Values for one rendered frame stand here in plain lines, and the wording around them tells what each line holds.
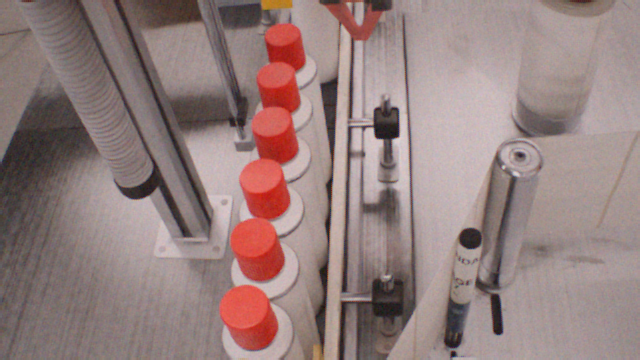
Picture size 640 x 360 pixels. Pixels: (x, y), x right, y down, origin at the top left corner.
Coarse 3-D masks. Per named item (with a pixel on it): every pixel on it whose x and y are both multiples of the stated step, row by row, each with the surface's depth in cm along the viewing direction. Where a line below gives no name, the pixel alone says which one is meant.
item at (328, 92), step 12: (336, 84) 80; (324, 96) 79; (336, 96) 79; (324, 108) 78; (336, 108) 78; (348, 132) 75; (348, 144) 74; (348, 156) 73; (348, 168) 72; (324, 276) 64; (324, 288) 63; (324, 312) 62; (324, 324) 61; (324, 336) 60; (324, 348) 59
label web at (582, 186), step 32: (544, 160) 51; (576, 160) 51; (608, 160) 51; (480, 192) 47; (544, 192) 54; (576, 192) 54; (608, 192) 55; (480, 224) 54; (544, 224) 58; (576, 224) 59; (608, 224) 59; (448, 256) 44; (480, 256) 45; (448, 288) 50; (416, 320) 43; (448, 320) 54; (416, 352) 48
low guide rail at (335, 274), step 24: (336, 120) 72; (336, 144) 70; (336, 168) 68; (336, 192) 66; (336, 216) 64; (336, 240) 62; (336, 264) 61; (336, 288) 59; (336, 312) 58; (336, 336) 56
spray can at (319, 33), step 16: (304, 0) 69; (304, 16) 71; (320, 16) 72; (304, 32) 73; (320, 32) 73; (336, 32) 76; (304, 48) 76; (320, 48) 75; (336, 48) 77; (320, 64) 77; (336, 64) 79; (320, 80) 79
